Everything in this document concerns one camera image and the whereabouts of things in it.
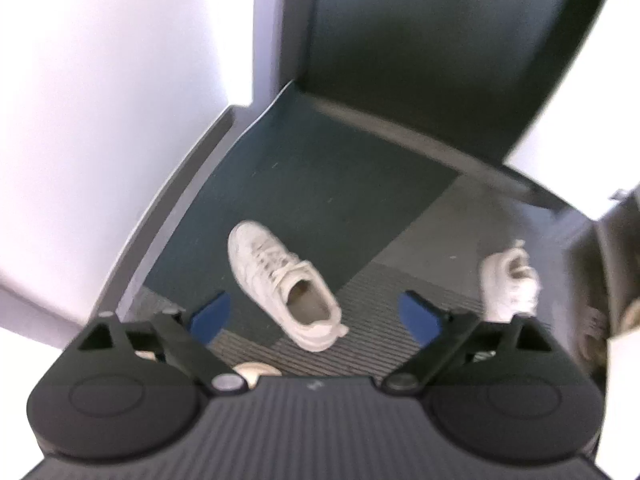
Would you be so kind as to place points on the white chunky sneaker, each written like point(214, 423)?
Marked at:
point(265, 260)
point(505, 285)

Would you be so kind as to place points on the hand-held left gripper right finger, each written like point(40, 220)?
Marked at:
point(417, 317)

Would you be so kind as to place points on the dark green door mat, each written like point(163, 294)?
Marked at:
point(310, 175)

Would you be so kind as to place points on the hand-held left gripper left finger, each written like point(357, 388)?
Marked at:
point(212, 317)

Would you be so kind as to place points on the grey striped floor mat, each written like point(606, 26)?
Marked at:
point(370, 320)

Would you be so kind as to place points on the dark entry door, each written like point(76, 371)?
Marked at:
point(425, 50)

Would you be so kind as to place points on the brown shoe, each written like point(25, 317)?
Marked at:
point(592, 330)

